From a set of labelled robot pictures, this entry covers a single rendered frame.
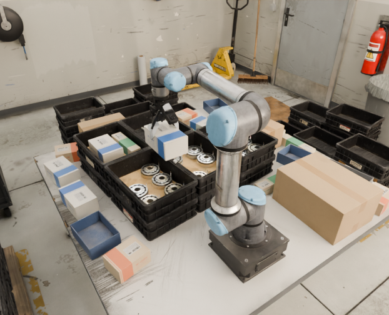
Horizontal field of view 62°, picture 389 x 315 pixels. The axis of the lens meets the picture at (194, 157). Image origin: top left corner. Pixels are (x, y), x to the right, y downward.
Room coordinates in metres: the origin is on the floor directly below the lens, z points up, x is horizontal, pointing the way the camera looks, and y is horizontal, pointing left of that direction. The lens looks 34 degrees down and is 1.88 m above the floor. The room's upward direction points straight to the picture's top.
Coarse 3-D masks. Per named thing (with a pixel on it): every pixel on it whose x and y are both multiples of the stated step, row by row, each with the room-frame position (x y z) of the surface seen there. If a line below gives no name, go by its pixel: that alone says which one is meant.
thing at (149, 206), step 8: (136, 152) 1.47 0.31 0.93; (120, 160) 1.39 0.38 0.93; (168, 160) 1.40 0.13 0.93; (104, 168) 1.33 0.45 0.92; (112, 176) 1.27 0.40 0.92; (192, 176) 1.26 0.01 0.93; (120, 184) 1.21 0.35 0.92; (192, 184) 1.20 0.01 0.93; (128, 192) 1.15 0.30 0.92; (176, 192) 1.14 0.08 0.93; (136, 200) 1.09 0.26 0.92; (160, 200) 1.08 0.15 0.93; (144, 208) 1.05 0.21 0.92; (152, 208) 1.06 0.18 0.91
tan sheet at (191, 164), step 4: (184, 156) 1.58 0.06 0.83; (184, 160) 1.54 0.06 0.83; (188, 160) 1.54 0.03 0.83; (192, 160) 1.54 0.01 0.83; (196, 160) 1.54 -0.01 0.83; (184, 164) 1.50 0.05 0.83; (188, 164) 1.50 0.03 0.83; (192, 164) 1.50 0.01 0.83; (196, 164) 1.50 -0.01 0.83; (188, 168) 1.46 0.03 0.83; (192, 168) 1.46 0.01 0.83; (196, 168) 1.46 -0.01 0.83; (200, 168) 1.46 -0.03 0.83; (204, 168) 1.46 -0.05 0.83; (208, 168) 1.46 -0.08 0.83; (212, 168) 1.46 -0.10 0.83; (208, 172) 1.42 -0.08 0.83
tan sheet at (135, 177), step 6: (132, 174) 1.40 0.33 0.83; (138, 174) 1.40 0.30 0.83; (126, 180) 1.36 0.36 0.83; (132, 180) 1.36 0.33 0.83; (138, 180) 1.36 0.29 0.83; (144, 180) 1.36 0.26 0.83; (150, 180) 1.36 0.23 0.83; (150, 186) 1.30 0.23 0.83; (150, 192) 1.25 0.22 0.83; (156, 192) 1.25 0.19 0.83; (162, 192) 1.25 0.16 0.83
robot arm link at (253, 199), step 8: (240, 192) 1.01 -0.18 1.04; (248, 192) 1.01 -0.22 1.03; (256, 192) 1.02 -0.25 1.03; (264, 192) 1.02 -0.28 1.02; (240, 200) 0.98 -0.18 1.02; (248, 200) 0.97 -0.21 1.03; (256, 200) 0.97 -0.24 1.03; (264, 200) 0.99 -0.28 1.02; (248, 208) 0.95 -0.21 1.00; (256, 208) 0.96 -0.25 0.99; (264, 208) 0.99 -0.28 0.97; (248, 216) 0.94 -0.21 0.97; (256, 216) 0.96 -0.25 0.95; (248, 224) 0.96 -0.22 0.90
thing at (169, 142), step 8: (144, 128) 1.37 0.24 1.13; (160, 128) 1.35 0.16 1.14; (168, 128) 1.35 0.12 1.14; (176, 128) 1.35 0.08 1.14; (160, 136) 1.27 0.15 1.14; (168, 136) 1.27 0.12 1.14; (176, 136) 1.27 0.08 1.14; (184, 136) 1.27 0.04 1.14; (152, 144) 1.31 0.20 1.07; (160, 144) 1.24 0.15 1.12; (168, 144) 1.22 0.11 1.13; (176, 144) 1.24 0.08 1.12; (184, 144) 1.27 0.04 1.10; (160, 152) 1.25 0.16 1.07; (168, 152) 1.22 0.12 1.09; (176, 152) 1.24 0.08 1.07; (184, 152) 1.27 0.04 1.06
